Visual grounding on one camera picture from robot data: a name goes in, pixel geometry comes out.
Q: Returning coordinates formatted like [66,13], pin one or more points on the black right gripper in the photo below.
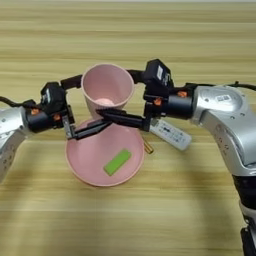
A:
[178,105]

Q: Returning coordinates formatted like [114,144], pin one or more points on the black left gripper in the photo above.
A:
[43,121]

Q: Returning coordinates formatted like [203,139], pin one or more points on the pink plastic cup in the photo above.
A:
[106,83]

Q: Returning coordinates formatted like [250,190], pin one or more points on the pink plastic plate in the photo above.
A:
[93,160]

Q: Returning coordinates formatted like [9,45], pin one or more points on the white remote control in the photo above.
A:
[173,135]

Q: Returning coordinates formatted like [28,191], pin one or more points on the green rectangular block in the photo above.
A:
[117,162]

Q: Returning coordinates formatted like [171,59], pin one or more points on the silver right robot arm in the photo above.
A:
[226,120]

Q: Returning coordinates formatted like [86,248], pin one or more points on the right gripper labelled black box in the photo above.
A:
[153,80]

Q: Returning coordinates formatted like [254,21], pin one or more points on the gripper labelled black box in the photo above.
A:
[153,80]
[53,96]

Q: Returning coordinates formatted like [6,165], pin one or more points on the left gripper labelled black box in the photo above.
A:
[53,96]

